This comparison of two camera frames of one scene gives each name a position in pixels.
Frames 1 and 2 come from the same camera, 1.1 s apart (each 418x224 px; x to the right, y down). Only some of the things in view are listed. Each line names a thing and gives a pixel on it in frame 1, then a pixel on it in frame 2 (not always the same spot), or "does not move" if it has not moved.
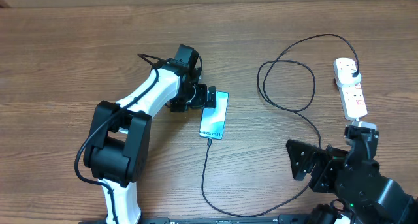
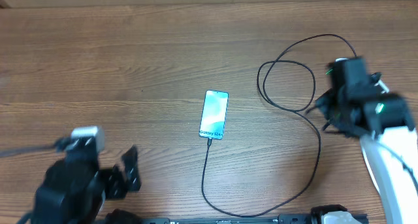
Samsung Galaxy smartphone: x=213 y=119 does not move
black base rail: x=242 y=219 does not move
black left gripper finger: x=211 y=97 to x=130 y=160
